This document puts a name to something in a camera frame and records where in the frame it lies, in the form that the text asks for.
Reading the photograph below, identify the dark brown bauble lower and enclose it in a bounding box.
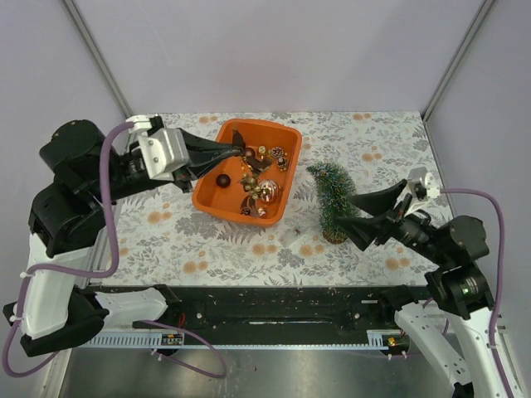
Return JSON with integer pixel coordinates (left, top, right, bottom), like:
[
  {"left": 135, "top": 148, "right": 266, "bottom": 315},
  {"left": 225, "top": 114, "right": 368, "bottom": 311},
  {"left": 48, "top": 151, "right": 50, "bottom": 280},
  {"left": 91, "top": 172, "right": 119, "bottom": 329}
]
[{"left": 216, "top": 173, "right": 231, "bottom": 188}]

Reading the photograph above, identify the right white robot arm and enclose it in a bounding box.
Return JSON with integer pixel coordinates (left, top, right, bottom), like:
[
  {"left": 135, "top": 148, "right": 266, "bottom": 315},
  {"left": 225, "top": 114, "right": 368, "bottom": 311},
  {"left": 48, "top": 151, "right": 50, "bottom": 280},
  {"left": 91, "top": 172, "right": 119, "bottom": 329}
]
[{"left": 337, "top": 173, "right": 523, "bottom": 397}]

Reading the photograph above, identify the small green christmas tree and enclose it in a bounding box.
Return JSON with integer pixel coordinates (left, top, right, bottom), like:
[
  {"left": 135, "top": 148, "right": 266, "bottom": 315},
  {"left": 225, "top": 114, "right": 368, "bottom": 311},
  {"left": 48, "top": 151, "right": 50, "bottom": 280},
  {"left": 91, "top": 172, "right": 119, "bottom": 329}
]
[{"left": 306, "top": 161, "right": 360, "bottom": 245}]

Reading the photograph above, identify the floral table mat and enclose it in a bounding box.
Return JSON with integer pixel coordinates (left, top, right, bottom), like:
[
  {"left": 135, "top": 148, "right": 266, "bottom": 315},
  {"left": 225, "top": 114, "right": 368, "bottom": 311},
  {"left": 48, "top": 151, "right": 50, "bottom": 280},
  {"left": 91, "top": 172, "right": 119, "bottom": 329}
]
[{"left": 105, "top": 111, "right": 436, "bottom": 286}]

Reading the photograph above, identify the clear plastic light piece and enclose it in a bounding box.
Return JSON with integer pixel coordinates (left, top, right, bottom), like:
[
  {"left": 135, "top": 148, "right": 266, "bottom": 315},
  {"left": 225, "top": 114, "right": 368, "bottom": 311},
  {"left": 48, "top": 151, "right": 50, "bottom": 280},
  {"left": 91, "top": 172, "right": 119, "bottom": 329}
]
[{"left": 279, "top": 227, "right": 302, "bottom": 247}]

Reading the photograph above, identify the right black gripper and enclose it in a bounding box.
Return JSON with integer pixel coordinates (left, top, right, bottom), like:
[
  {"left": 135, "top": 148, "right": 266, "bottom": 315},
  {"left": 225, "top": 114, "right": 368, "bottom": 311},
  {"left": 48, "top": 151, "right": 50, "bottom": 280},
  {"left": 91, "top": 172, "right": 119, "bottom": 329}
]
[{"left": 333, "top": 177, "right": 451, "bottom": 265}]

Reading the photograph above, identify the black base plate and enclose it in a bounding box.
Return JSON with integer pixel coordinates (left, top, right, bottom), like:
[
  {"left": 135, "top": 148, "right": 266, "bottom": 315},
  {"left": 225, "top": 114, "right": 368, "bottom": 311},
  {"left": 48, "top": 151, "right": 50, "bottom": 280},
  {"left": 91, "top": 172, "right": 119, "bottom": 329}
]
[{"left": 156, "top": 287, "right": 397, "bottom": 349}]

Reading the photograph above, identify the gold pine cone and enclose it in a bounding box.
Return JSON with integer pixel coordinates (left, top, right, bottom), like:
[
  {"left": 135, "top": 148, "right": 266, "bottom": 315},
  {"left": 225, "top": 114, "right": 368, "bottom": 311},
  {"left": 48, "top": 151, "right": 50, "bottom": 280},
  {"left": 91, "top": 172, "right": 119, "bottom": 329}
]
[{"left": 270, "top": 146, "right": 289, "bottom": 172}]

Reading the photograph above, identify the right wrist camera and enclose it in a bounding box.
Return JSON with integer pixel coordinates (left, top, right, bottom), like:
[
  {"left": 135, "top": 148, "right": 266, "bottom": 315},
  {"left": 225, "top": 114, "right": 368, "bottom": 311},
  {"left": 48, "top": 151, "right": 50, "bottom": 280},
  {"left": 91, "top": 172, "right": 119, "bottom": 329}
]
[{"left": 406, "top": 167, "right": 441, "bottom": 216}]

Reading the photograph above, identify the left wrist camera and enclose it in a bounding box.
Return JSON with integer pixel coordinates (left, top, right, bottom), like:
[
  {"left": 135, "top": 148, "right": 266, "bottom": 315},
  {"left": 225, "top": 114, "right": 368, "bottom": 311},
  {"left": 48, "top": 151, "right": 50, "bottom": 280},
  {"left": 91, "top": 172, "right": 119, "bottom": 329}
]
[{"left": 126, "top": 114, "right": 190, "bottom": 182}]

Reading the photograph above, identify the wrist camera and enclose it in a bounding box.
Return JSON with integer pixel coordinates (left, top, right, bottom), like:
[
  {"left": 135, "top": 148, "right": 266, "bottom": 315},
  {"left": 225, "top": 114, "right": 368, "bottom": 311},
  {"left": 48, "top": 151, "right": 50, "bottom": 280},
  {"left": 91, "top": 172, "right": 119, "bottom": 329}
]
[
  {"left": 406, "top": 167, "right": 441, "bottom": 216},
  {"left": 126, "top": 114, "right": 190, "bottom": 182}
]

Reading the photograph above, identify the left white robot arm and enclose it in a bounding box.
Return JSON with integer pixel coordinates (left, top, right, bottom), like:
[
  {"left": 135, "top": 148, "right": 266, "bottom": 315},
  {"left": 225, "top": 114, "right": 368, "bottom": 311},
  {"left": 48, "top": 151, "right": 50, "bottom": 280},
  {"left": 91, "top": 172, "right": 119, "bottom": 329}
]
[{"left": 3, "top": 116, "right": 246, "bottom": 357}]

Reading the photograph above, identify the large striped gold bauble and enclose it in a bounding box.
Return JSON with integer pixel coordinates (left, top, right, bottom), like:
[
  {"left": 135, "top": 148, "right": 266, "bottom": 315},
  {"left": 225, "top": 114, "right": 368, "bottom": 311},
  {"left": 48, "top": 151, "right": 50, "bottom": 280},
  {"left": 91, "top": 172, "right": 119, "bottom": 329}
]
[{"left": 260, "top": 179, "right": 280, "bottom": 204}]

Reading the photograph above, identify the orange plastic bin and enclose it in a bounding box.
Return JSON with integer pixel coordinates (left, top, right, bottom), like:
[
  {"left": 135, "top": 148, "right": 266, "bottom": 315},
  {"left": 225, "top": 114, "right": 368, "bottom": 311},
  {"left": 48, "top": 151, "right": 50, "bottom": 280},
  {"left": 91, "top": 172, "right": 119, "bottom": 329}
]
[{"left": 192, "top": 119, "right": 302, "bottom": 228}]

